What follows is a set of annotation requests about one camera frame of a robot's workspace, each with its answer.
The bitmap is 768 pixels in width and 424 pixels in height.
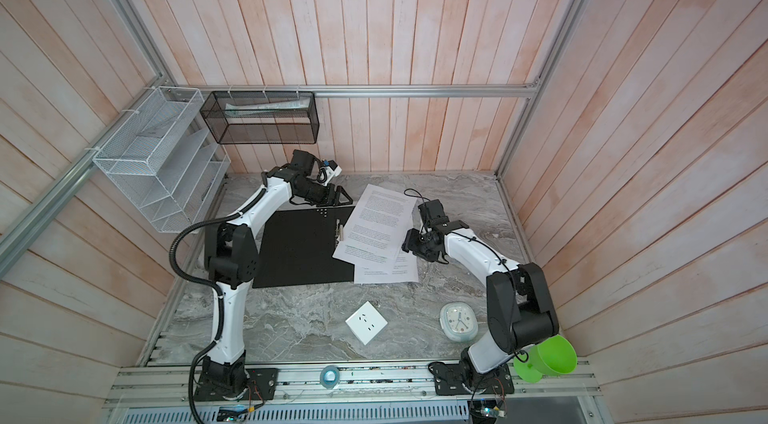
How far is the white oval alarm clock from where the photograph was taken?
32.0 inches

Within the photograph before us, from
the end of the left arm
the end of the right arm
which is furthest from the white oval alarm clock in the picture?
the end of the left arm

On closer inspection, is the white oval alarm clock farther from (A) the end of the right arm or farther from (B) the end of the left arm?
(B) the end of the left arm
